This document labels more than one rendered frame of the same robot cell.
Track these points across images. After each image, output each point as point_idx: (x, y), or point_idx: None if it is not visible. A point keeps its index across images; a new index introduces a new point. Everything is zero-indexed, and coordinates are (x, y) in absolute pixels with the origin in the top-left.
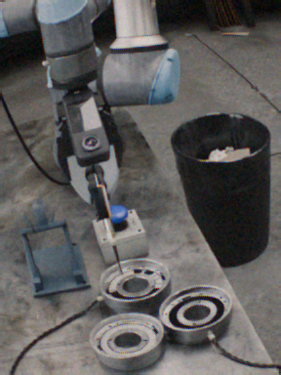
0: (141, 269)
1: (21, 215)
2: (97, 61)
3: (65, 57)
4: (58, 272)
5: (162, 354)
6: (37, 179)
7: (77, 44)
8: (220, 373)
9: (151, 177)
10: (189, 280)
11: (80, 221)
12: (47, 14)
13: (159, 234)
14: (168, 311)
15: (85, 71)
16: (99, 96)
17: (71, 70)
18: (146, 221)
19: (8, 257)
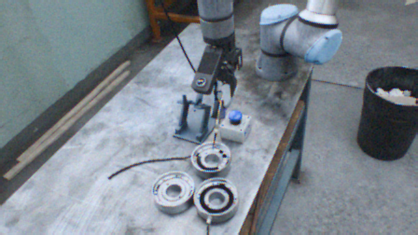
0: (224, 151)
1: None
2: (229, 32)
3: (204, 21)
4: (195, 129)
5: (185, 211)
6: (240, 71)
7: (212, 16)
8: None
9: (287, 101)
10: (243, 172)
11: (234, 105)
12: None
13: (257, 135)
14: (207, 186)
15: (215, 36)
16: (236, 52)
17: (207, 33)
18: (260, 124)
19: None
